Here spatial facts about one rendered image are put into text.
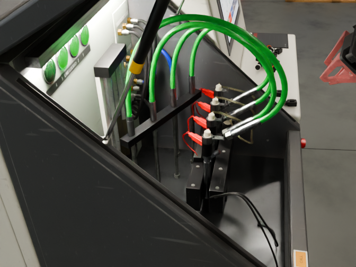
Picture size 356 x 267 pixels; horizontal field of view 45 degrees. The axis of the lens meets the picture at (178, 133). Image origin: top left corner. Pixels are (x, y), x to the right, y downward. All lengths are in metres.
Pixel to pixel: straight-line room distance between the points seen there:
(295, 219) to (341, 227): 1.38
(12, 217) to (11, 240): 0.08
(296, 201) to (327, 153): 1.82
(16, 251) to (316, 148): 2.32
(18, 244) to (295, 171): 0.74
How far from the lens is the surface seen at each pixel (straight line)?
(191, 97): 1.28
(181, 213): 0.77
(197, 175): 1.17
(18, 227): 0.94
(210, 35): 1.33
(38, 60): 0.77
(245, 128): 1.04
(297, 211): 1.14
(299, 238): 1.08
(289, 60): 1.81
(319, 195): 2.64
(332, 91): 3.69
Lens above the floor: 1.74
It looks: 35 degrees down
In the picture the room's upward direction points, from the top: 2 degrees counter-clockwise
